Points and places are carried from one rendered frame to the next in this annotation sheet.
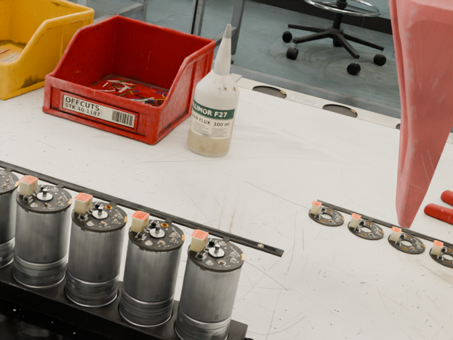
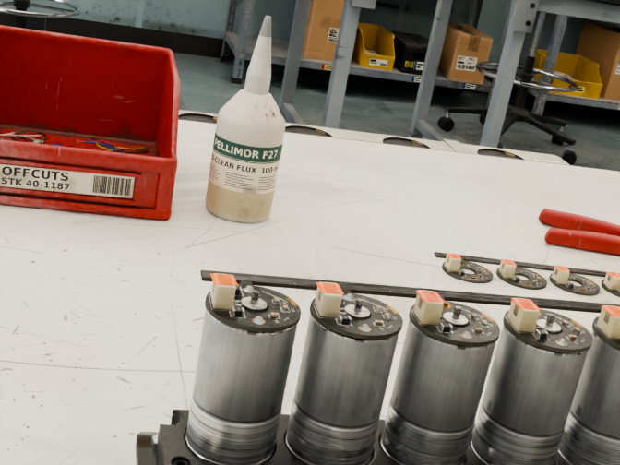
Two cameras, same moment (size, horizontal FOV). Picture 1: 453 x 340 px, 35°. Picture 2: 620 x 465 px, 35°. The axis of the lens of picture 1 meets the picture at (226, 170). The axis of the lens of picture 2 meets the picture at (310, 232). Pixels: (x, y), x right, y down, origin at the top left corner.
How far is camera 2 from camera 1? 23 cm
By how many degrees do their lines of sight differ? 26
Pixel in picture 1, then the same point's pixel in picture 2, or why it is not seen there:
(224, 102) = (275, 136)
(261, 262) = not seen: hidden behind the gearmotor
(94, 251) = (474, 379)
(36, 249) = (366, 403)
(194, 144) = (230, 208)
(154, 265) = (572, 375)
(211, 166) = (271, 235)
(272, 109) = not seen: hidden behind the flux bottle
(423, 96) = not seen: outside the picture
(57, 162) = (72, 274)
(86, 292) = (451, 450)
